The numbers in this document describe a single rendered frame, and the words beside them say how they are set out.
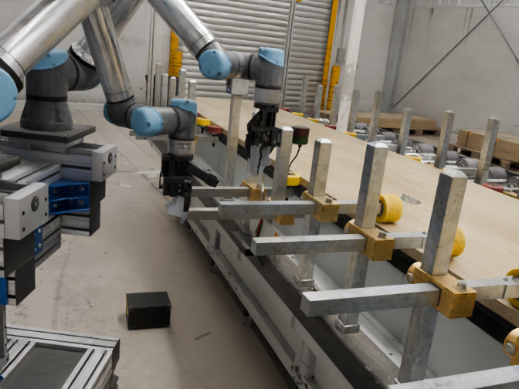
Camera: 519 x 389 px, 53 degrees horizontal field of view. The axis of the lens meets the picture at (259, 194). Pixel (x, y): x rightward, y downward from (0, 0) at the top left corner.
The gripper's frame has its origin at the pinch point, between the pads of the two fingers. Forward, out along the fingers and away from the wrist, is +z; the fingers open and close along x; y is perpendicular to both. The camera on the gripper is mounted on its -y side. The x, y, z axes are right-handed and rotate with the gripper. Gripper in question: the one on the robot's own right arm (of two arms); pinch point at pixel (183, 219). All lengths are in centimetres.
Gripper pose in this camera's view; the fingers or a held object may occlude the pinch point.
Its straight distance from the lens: 156.7
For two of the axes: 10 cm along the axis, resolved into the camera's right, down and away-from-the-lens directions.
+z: -1.0, 9.6, 2.7
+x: 3.5, 2.9, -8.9
